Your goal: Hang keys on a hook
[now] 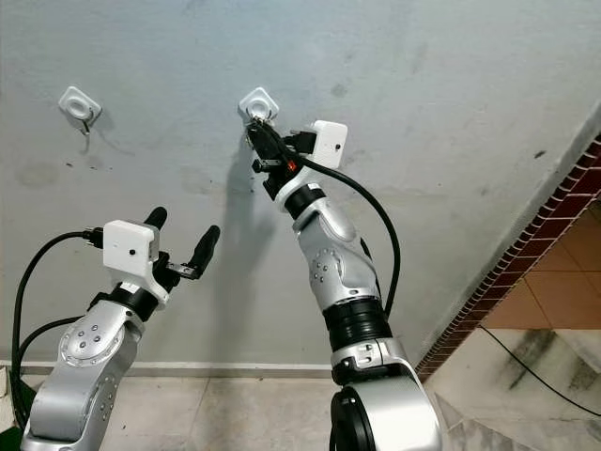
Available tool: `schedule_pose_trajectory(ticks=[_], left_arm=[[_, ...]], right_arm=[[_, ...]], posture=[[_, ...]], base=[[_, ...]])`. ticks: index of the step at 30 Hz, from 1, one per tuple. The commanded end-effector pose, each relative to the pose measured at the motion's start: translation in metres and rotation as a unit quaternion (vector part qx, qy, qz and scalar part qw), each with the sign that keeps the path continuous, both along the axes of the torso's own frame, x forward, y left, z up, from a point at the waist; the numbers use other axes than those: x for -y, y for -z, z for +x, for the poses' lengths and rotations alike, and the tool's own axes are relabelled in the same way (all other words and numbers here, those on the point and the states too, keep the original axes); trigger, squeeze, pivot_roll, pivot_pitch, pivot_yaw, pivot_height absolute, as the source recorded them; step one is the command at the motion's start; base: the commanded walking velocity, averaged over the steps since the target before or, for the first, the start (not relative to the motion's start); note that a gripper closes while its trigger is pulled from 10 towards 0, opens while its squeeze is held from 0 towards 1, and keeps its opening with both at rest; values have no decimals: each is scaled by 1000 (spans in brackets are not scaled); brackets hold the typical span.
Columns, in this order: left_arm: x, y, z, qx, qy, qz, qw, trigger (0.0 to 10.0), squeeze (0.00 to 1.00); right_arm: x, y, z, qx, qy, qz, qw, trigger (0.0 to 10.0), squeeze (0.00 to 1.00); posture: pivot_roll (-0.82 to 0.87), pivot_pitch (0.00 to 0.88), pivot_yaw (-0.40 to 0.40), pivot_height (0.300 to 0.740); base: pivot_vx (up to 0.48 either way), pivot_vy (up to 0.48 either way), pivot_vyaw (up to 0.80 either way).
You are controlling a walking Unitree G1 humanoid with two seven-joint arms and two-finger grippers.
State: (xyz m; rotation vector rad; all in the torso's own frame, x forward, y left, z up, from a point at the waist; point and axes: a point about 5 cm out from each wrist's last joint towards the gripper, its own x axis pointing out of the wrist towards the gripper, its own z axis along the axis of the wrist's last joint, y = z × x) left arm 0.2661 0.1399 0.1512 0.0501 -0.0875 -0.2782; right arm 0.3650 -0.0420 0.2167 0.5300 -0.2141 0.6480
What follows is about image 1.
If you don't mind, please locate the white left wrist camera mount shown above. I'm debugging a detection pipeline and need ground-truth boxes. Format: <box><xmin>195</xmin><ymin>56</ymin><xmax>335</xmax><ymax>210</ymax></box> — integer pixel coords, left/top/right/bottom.
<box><xmin>103</xmin><ymin>219</ymin><xmax>160</xmax><ymax>301</ymax></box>

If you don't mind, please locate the white adhesive wall hook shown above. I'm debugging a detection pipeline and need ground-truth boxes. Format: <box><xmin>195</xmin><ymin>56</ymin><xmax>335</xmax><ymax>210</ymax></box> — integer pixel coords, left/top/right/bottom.
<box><xmin>238</xmin><ymin>86</ymin><xmax>281</xmax><ymax>125</ymax></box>
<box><xmin>58</xmin><ymin>86</ymin><xmax>103</xmax><ymax>135</ymax></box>

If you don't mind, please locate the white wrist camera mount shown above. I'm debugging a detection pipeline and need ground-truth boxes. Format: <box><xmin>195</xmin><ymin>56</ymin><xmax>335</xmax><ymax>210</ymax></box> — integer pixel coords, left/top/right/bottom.
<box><xmin>307</xmin><ymin>120</ymin><xmax>349</xmax><ymax>171</ymax></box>
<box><xmin>103</xmin><ymin>219</ymin><xmax>160</xmax><ymax>301</ymax></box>

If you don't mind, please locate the thin black floor cable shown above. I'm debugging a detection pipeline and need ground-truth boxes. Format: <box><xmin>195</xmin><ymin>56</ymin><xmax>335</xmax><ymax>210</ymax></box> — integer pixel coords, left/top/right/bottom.
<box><xmin>479</xmin><ymin>324</ymin><xmax>601</xmax><ymax>420</ymax></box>

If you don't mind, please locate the maroon tile door trim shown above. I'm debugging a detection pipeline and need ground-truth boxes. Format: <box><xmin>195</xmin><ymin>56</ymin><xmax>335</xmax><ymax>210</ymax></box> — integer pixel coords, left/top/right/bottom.
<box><xmin>416</xmin><ymin>132</ymin><xmax>601</xmax><ymax>382</ymax></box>

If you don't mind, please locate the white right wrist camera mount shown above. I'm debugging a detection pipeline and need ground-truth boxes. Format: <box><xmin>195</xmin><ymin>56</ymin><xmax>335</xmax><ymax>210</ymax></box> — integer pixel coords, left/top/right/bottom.
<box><xmin>307</xmin><ymin>120</ymin><xmax>349</xmax><ymax>171</ymax></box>

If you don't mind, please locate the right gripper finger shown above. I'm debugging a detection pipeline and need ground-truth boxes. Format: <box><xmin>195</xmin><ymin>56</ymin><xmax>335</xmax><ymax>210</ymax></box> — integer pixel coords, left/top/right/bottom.
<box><xmin>254</xmin><ymin>121</ymin><xmax>287</xmax><ymax>157</ymax></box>
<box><xmin>246</xmin><ymin>122</ymin><xmax>275</xmax><ymax>163</ymax></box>

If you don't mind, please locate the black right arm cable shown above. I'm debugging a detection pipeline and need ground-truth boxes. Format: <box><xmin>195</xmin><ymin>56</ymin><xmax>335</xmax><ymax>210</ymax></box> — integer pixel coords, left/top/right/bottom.
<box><xmin>282</xmin><ymin>130</ymin><xmax>402</xmax><ymax>322</ymax></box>

